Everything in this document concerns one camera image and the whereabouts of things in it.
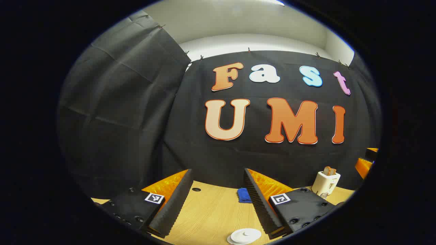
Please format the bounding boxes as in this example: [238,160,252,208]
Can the white toaster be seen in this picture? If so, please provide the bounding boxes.
[311,170,341,198]

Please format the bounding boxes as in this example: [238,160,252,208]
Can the black backdrop cloth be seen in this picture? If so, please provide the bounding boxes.
[57,10,382,199]

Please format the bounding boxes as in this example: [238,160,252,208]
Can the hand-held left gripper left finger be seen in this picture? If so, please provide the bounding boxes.
[97,168,194,239]

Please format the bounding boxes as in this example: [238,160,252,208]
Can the blue cloth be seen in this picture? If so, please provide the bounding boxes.
[237,187,252,204]

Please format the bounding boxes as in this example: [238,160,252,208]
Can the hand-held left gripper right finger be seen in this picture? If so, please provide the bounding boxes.
[243,168,337,240]

